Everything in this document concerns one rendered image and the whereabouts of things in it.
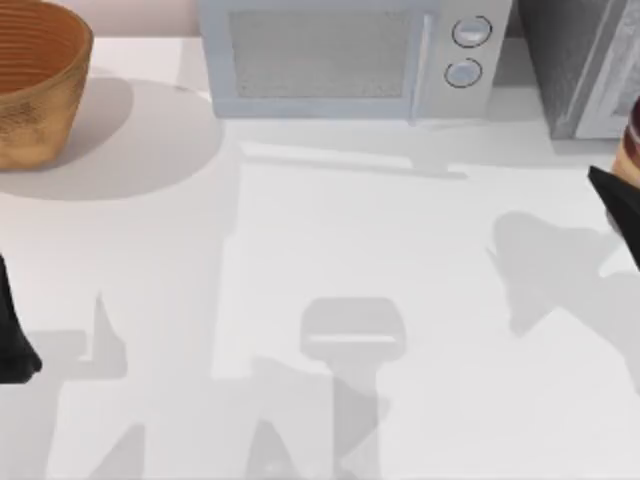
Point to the brown woven basket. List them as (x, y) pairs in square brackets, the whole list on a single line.
[(35, 110)]

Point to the microwave oven door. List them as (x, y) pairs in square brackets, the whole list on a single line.
[(320, 55)]

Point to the pale microwave oven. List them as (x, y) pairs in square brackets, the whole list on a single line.
[(500, 60)]

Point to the round microwave knob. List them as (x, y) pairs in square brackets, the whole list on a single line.
[(471, 32), (463, 73)]

